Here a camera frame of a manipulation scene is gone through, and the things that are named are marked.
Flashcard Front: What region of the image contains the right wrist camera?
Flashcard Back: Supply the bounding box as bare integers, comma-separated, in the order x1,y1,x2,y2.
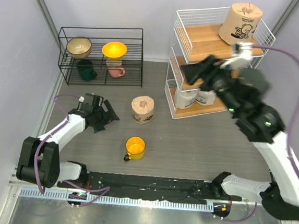
220,41,253,69

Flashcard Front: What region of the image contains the white toilet paper roll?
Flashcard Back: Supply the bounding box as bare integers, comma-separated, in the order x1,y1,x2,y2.
195,90,216,106

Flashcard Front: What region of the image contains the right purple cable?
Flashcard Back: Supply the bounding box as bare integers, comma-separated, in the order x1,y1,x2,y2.
221,43,299,224

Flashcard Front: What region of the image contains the pink mug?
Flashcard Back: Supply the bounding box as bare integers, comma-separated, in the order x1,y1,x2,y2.
108,66,126,78

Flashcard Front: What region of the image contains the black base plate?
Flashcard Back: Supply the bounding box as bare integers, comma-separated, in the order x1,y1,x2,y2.
71,171,242,204

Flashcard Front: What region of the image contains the purple cable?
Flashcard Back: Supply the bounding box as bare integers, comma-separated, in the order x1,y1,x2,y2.
221,43,299,224
30,90,120,206

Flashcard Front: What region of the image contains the yellow enamel mug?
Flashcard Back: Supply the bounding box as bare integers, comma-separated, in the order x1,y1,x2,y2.
124,136,146,161

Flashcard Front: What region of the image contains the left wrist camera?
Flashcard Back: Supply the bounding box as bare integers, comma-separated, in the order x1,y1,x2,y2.
78,93,93,104

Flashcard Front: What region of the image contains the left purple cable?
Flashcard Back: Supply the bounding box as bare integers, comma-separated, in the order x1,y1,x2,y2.
30,90,120,206

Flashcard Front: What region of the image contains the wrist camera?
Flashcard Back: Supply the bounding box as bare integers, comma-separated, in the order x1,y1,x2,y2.
78,93,93,104
220,41,253,69

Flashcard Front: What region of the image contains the orange bowl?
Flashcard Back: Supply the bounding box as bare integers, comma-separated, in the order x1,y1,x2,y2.
102,41,127,60

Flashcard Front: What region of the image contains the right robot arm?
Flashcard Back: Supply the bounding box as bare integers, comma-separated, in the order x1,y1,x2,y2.
180,55,299,221

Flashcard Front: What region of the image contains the brown roll back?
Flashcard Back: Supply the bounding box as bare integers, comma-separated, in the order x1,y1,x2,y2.
131,96,155,124

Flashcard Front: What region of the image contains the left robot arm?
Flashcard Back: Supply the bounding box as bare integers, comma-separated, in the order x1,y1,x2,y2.
16,93,119,193

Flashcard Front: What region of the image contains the brown roll front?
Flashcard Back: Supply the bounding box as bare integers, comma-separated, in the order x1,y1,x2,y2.
218,3,263,45

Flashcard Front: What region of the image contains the beige brown bowl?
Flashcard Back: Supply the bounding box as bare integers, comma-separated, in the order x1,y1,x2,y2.
66,37,92,60

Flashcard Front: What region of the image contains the brown roll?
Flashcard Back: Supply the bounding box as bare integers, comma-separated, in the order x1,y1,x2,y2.
131,96,155,124
218,3,263,45

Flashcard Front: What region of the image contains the dark green mug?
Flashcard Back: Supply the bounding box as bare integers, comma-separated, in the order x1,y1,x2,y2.
76,59,97,81

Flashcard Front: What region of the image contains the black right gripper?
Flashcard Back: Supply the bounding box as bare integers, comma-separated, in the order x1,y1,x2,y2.
173,52,243,115

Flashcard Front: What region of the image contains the white wire wooden shelf rack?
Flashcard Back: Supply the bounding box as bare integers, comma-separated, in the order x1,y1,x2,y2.
164,3,275,119

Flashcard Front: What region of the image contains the black wire rack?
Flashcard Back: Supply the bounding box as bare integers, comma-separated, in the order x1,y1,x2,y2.
57,26,144,86

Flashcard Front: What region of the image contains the beige small cup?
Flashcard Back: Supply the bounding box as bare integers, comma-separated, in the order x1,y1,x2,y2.
106,58,122,68

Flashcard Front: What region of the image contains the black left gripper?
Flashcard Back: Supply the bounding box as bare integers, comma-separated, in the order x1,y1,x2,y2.
90,99,120,135

